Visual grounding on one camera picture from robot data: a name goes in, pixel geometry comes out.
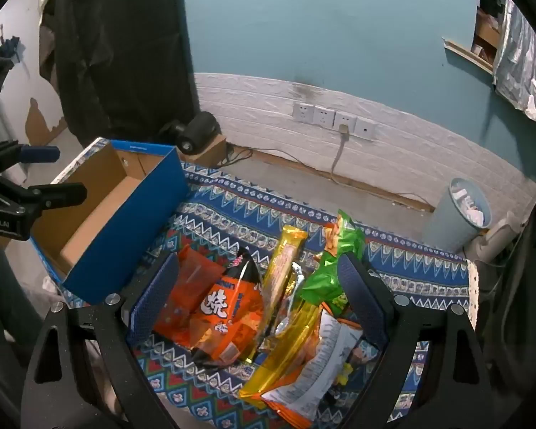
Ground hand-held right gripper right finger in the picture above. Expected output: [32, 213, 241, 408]
[337, 252, 503, 429]

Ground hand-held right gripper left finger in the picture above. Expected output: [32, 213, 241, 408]
[21, 254, 182, 429]

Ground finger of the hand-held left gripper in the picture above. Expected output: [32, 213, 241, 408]
[0, 181, 88, 216]
[0, 141, 60, 176]

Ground orange translucent snack packet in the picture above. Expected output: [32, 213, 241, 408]
[154, 243, 226, 349]

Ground green snack bag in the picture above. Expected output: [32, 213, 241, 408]
[299, 209, 367, 318]

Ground silver foil snack packet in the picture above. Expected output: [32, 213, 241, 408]
[259, 261, 305, 349]

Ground orange and black snack bag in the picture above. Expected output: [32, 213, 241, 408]
[192, 246, 266, 366]

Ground blue cardboard box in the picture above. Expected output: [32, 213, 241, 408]
[29, 138, 190, 305]

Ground orange fries snack bag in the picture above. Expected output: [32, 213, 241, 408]
[261, 308, 363, 428]

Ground long yellow wafer packet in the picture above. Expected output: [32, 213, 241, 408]
[261, 226, 309, 322]
[239, 304, 327, 407]

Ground grey-blue trash bin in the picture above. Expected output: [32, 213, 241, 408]
[422, 178, 492, 253]

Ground black cloth curtain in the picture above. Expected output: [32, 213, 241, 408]
[40, 0, 202, 148]

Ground patterned tablecloth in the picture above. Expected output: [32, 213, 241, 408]
[49, 138, 481, 429]

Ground white waste paper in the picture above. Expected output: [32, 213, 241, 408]
[451, 183, 488, 225]

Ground black round device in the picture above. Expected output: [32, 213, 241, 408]
[158, 112, 222, 153]

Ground wooden block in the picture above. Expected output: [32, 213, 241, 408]
[179, 134, 228, 168]

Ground silver foil sheet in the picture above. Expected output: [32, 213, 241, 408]
[491, 0, 536, 144]

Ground grey plug cable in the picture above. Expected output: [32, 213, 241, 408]
[331, 124, 351, 184]

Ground wooden wall shelf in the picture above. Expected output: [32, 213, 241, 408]
[442, 6, 501, 74]

